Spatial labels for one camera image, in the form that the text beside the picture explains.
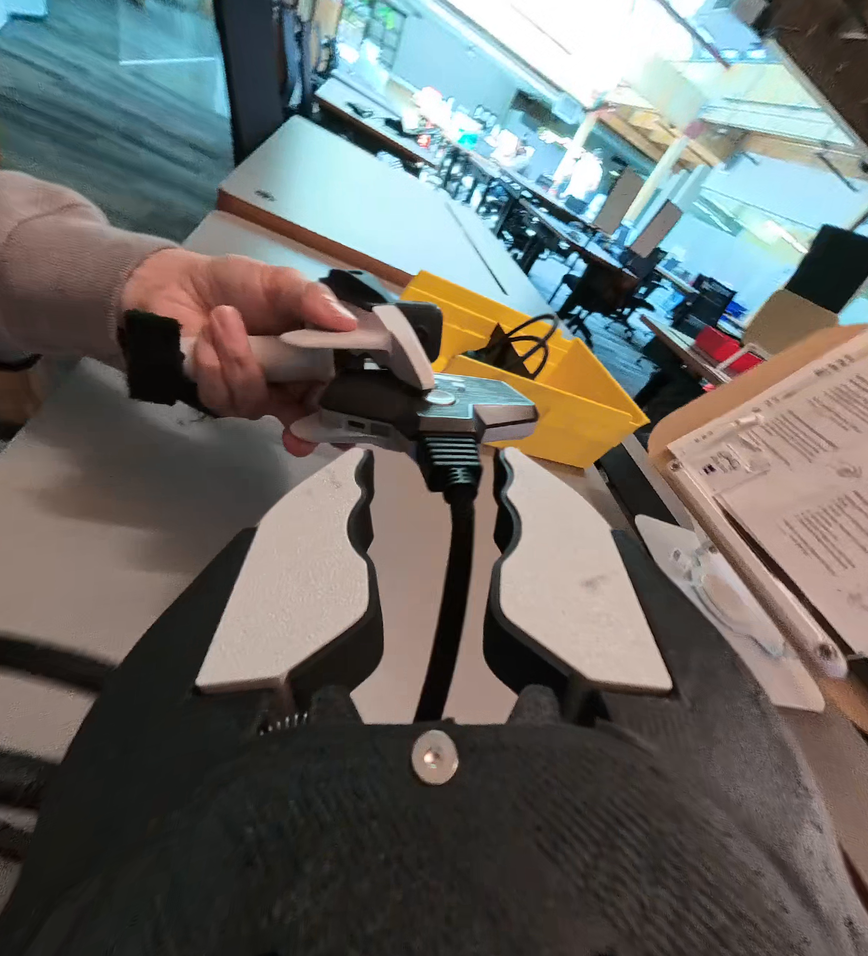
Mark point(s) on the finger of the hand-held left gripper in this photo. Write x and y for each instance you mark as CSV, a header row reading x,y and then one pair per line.
x,y
410,351

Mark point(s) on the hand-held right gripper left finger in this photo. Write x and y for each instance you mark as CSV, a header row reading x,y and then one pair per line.
x,y
292,590

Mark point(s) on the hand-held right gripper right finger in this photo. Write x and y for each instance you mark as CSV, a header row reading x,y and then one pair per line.
x,y
576,590

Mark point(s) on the black hub box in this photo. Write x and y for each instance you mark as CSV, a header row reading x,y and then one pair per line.
x,y
363,403

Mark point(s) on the person's left forearm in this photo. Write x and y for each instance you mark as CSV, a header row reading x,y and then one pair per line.
x,y
46,261

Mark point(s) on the white desk with wooden edge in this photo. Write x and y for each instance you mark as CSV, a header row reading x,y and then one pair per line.
x,y
344,194

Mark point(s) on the grey desk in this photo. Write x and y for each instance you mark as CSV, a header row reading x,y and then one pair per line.
x,y
68,523

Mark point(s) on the person's left hand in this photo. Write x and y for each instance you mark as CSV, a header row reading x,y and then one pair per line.
x,y
232,299

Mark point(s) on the yellow bin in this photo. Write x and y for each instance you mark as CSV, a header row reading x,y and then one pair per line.
x,y
583,403

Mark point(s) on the row of office desks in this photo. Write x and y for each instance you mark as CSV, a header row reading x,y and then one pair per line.
x,y
553,216

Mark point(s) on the wooden document stand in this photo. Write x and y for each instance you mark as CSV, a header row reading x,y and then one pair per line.
x,y
718,403

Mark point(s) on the red storage bin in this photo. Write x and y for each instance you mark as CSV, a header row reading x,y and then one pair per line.
x,y
718,343
749,361

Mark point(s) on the brown cardboard panel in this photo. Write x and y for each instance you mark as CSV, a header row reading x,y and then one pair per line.
x,y
785,321

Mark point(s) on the black monitor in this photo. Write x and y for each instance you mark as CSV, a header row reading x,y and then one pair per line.
x,y
837,269

